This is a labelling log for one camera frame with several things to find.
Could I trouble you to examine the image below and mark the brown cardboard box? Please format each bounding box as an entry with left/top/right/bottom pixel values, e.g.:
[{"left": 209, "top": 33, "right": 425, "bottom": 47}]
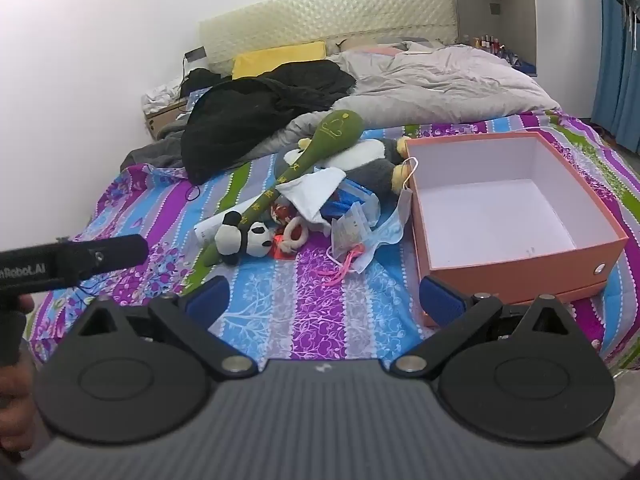
[{"left": 144, "top": 100, "right": 193, "bottom": 140}]

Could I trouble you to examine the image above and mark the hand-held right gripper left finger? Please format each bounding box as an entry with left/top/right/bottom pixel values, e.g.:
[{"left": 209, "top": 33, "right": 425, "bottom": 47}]
[{"left": 75, "top": 276, "right": 259, "bottom": 380}]

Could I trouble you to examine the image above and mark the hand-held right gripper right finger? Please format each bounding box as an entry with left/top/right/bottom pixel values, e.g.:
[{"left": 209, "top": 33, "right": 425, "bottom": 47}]
[{"left": 390, "top": 276, "right": 573, "bottom": 380}]

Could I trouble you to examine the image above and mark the row of small bottles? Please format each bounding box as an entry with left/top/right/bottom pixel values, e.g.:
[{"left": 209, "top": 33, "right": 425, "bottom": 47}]
[{"left": 462, "top": 34, "right": 506, "bottom": 53}]

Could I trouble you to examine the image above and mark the red candy packet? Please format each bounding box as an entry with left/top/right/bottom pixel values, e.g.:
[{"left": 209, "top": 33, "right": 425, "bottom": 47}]
[{"left": 270, "top": 232, "right": 297, "bottom": 262}]

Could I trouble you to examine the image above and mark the white crumpled cloth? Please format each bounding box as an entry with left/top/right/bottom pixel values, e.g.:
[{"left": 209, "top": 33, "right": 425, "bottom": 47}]
[{"left": 141, "top": 77, "right": 188, "bottom": 113}]

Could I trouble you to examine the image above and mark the white tube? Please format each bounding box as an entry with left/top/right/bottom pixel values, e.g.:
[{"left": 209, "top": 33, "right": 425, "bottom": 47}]
[{"left": 194, "top": 210, "right": 241, "bottom": 248}]

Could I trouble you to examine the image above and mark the green plush stick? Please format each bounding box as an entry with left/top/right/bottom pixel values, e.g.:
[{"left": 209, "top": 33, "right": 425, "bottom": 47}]
[{"left": 187, "top": 109, "right": 365, "bottom": 293}]

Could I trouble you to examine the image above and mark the pink pillow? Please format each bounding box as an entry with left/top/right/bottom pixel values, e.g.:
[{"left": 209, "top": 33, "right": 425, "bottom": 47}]
[{"left": 360, "top": 44, "right": 412, "bottom": 57}]

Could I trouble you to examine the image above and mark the pink string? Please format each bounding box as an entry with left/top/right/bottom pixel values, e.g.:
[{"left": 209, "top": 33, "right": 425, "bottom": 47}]
[{"left": 320, "top": 242, "right": 366, "bottom": 288}]

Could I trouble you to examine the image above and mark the orange cardboard box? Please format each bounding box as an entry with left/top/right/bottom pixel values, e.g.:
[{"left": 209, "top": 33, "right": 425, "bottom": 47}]
[{"left": 404, "top": 131, "right": 630, "bottom": 328}]

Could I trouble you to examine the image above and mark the grey white penguin plush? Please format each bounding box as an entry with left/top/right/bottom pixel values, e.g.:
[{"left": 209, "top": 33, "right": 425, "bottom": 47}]
[{"left": 282, "top": 137, "right": 416, "bottom": 196}]

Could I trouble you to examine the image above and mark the dark grey blanket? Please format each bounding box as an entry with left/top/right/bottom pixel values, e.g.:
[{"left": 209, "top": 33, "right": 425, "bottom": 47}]
[{"left": 120, "top": 115, "right": 201, "bottom": 171}]

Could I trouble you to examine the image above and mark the colourful striped bedsheet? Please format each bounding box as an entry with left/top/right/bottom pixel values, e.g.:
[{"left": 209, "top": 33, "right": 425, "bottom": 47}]
[{"left": 22, "top": 110, "right": 640, "bottom": 371}]

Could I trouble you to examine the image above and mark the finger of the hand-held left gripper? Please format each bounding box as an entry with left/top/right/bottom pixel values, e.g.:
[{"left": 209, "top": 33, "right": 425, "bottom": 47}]
[{"left": 65, "top": 234, "right": 149, "bottom": 282}]

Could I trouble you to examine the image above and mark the small panda plush toy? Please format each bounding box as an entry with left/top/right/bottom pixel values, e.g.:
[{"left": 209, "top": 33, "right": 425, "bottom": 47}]
[{"left": 215, "top": 211, "right": 276, "bottom": 267}]

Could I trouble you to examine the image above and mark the black clothing pile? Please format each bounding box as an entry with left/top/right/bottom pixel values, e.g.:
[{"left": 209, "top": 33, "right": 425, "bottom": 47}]
[{"left": 181, "top": 59, "right": 357, "bottom": 186}]

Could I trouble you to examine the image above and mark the blue curtain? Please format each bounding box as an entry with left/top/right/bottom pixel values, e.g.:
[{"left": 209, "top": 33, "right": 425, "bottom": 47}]
[{"left": 592, "top": 0, "right": 640, "bottom": 148}]

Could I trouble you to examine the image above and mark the blue plastic packet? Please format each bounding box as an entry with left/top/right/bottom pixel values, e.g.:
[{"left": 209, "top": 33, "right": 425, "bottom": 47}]
[{"left": 320, "top": 180, "right": 381, "bottom": 221}]

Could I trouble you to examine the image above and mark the blue tray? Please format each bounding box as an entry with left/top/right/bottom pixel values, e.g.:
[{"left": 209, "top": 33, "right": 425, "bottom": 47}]
[{"left": 505, "top": 47, "right": 536, "bottom": 73}]

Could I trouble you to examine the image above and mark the beige quilted headboard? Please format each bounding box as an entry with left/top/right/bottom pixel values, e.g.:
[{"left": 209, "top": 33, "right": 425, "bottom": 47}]
[{"left": 199, "top": 0, "right": 458, "bottom": 78}]

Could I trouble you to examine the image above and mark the person's left hand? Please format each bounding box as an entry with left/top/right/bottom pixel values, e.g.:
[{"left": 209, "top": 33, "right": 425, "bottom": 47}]
[{"left": 0, "top": 294, "right": 40, "bottom": 453}]

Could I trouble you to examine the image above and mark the clear plastic packet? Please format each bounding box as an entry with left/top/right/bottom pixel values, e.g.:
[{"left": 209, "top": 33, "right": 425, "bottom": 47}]
[{"left": 330, "top": 202, "right": 376, "bottom": 261}]

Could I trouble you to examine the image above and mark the dark cloth bundle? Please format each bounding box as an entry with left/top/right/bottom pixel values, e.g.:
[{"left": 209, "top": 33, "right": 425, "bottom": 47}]
[{"left": 181, "top": 67, "right": 222, "bottom": 97}]

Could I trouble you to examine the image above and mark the white face mask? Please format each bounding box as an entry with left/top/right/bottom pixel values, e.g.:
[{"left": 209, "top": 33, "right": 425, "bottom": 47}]
[{"left": 276, "top": 167, "right": 347, "bottom": 236}]

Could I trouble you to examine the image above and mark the yellow pillow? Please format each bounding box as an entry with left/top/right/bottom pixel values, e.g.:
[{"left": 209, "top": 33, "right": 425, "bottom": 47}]
[{"left": 232, "top": 41, "right": 327, "bottom": 81}]

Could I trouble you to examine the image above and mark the red white ring toy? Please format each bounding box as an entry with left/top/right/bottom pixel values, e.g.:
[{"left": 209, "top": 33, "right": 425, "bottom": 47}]
[{"left": 272, "top": 202, "right": 310, "bottom": 253}]

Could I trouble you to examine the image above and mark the grey duvet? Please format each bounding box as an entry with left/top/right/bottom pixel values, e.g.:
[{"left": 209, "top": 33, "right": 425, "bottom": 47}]
[{"left": 240, "top": 42, "right": 561, "bottom": 171}]

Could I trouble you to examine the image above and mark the blue face mask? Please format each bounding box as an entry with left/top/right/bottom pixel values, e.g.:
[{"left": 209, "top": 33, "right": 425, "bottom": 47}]
[{"left": 350, "top": 157, "right": 419, "bottom": 276}]

